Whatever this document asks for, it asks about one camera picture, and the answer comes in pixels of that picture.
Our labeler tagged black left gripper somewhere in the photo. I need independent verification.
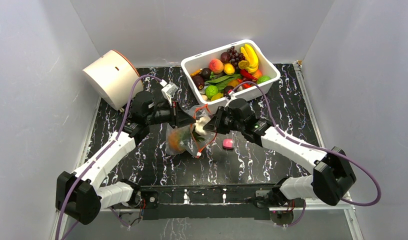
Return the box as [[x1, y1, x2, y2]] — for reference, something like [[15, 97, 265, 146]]
[[145, 99, 196, 130]]

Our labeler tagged white garlic bulb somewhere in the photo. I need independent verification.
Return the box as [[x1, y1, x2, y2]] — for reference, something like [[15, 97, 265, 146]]
[[194, 115, 211, 136]]

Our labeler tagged orange toy pineapple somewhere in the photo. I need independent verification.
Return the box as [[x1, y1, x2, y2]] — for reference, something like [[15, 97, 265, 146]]
[[166, 128, 206, 155]]

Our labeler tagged clear zip top bag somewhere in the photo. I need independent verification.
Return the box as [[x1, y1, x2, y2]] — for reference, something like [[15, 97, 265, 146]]
[[165, 104, 217, 158]]

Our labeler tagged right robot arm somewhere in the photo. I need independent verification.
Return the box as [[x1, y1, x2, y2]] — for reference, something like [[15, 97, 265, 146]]
[[203, 99, 357, 207]]

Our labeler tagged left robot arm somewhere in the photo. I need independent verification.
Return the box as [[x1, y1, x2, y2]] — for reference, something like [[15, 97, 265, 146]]
[[55, 91, 196, 225]]

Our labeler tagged white plastic food bin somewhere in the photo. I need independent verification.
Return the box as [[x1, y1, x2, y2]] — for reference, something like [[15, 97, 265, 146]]
[[181, 39, 281, 111]]

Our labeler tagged small pink box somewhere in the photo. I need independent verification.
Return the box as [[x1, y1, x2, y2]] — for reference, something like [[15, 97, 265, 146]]
[[222, 138, 235, 151]]

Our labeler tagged yellow lemon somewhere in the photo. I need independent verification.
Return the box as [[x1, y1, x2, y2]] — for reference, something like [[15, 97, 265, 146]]
[[210, 92, 224, 102]]

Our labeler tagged green lime ball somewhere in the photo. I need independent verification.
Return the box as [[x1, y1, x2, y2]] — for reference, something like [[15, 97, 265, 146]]
[[205, 85, 219, 100]]

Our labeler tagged dark purple plum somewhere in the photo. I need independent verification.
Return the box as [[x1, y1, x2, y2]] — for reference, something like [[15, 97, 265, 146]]
[[192, 75, 205, 90]]

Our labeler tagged green leafy vegetable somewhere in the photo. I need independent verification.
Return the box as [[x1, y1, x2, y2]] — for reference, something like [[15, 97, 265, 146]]
[[204, 74, 241, 92]]

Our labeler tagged red orange peach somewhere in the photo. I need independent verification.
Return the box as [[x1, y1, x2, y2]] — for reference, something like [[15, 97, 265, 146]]
[[208, 58, 224, 75]]

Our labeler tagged red chili pepper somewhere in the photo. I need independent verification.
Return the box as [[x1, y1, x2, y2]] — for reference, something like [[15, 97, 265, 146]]
[[239, 69, 258, 81]]

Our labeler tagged green round fruit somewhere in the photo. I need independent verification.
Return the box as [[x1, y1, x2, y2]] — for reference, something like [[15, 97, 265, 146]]
[[256, 75, 272, 85]]

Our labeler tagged dark grape bunch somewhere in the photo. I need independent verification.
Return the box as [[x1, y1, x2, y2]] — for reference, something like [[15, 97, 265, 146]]
[[226, 46, 246, 67]]

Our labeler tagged yellow banana bunch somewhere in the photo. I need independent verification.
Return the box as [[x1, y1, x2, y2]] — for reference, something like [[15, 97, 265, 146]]
[[238, 44, 259, 74]]

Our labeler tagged white cylindrical container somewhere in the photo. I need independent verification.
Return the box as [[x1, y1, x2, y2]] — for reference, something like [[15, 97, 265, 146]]
[[82, 49, 140, 110]]

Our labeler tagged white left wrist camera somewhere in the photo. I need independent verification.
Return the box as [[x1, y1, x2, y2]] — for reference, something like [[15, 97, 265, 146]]
[[161, 82, 179, 106]]

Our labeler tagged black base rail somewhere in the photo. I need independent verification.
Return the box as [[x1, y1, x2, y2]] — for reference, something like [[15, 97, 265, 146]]
[[139, 183, 304, 222]]

